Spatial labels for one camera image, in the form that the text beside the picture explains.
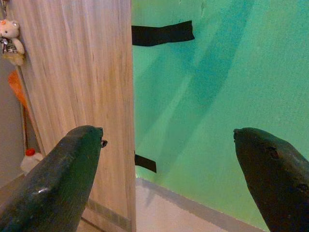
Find black tape strip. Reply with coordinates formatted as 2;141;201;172
134;154;157;174
131;20;196;47

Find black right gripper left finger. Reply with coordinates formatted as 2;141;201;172
0;125;108;232

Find light wooden panel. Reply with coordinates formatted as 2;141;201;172
6;0;137;232

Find keys with plush bear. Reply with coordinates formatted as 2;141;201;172
0;0;26;66

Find white bottle with red cap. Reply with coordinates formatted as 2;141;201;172
20;147;44;175

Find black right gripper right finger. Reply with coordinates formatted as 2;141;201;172
233;127;309;232

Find green wall sheet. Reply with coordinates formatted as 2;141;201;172
131;0;309;232

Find orange plastic handle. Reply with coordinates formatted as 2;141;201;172
7;70;32;149

